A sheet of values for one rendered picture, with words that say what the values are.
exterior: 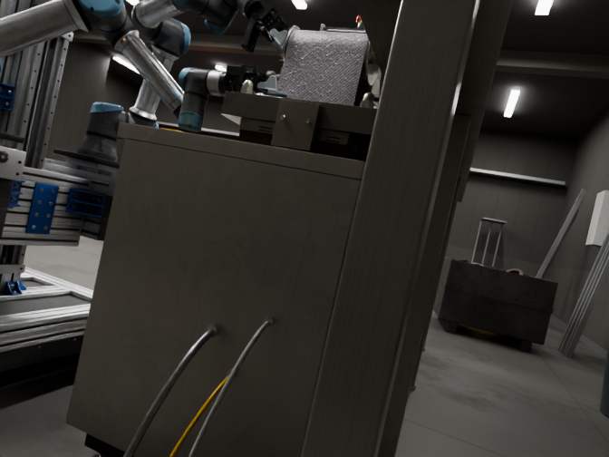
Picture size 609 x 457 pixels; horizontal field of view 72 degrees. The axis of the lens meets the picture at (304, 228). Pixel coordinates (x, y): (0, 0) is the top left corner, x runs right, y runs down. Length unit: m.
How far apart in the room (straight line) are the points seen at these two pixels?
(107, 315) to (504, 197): 9.02
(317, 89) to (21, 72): 1.07
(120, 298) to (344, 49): 0.90
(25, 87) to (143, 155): 0.77
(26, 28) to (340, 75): 0.87
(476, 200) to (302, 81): 8.54
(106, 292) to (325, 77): 0.83
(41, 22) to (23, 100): 0.43
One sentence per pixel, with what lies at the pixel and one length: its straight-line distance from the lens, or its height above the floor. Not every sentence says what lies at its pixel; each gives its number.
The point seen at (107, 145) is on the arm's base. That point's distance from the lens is 1.91.
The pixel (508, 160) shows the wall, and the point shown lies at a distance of 9.84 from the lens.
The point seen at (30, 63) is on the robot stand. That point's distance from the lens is 1.85.
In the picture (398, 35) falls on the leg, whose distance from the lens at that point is 0.40.
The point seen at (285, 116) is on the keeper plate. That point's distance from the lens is 1.02.
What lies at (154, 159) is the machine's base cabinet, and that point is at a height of 0.82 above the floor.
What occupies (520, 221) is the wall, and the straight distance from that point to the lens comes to 9.68.
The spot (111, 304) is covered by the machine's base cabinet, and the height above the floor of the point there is 0.44.
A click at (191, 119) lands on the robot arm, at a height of 0.98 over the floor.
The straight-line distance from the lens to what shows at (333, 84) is 1.25.
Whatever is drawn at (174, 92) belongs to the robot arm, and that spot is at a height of 1.07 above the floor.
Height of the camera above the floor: 0.75
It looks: 1 degrees down
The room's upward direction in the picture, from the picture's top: 12 degrees clockwise
